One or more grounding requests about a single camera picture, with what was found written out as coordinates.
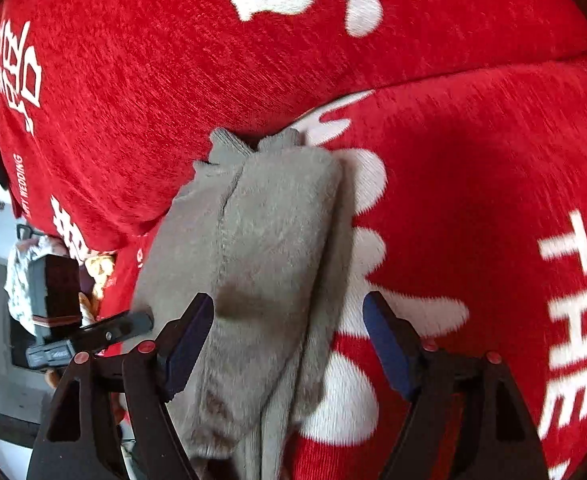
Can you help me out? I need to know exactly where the grey knitted garment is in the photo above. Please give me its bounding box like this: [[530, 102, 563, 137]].
[[132, 128, 354, 479]]

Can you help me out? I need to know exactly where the person's left hand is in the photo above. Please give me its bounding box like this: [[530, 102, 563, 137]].
[[44, 368, 61, 389]]

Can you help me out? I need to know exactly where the white patterned crumpled cloth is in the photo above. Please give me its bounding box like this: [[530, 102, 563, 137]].
[[5, 235, 69, 336]]

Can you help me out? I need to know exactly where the cream yellow small cloth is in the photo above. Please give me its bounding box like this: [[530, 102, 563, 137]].
[[78, 255, 115, 326]]

